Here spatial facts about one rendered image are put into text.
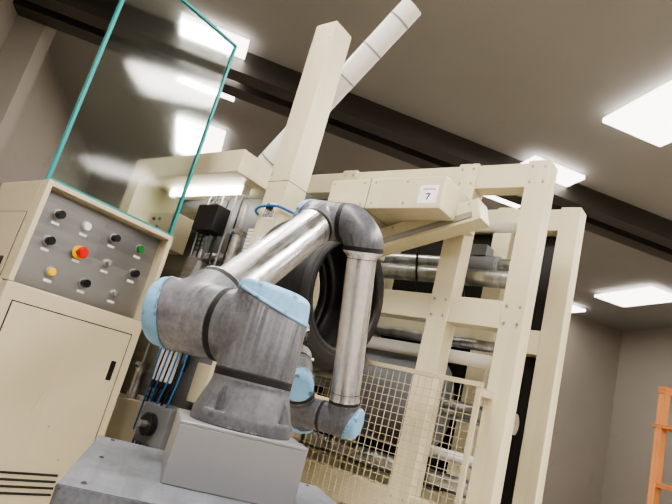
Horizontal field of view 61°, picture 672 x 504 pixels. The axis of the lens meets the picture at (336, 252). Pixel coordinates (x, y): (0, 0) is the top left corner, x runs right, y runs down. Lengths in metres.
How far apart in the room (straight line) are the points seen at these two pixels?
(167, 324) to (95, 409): 1.26
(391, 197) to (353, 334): 1.01
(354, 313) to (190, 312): 0.61
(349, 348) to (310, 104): 1.39
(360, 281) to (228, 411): 0.69
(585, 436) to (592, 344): 1.77
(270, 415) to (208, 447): 0.12
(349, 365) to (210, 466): 0.71
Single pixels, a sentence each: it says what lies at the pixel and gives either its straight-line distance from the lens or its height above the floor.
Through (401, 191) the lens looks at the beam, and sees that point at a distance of 2.49.
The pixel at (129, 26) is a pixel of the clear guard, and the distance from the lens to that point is 2.51.
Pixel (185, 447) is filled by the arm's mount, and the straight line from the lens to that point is 1.02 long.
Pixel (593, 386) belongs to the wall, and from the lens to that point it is 12.56.
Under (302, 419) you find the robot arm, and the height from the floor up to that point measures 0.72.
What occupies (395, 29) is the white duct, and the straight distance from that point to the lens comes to 3.16.
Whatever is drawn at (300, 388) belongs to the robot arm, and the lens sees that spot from 1.66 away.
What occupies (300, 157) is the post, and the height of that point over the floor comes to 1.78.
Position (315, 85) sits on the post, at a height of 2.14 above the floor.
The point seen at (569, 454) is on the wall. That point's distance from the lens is 12.27.
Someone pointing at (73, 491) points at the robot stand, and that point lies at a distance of 0.89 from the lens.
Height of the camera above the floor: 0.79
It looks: 14 degrees up
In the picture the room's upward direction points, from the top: 15 degrees clockwise
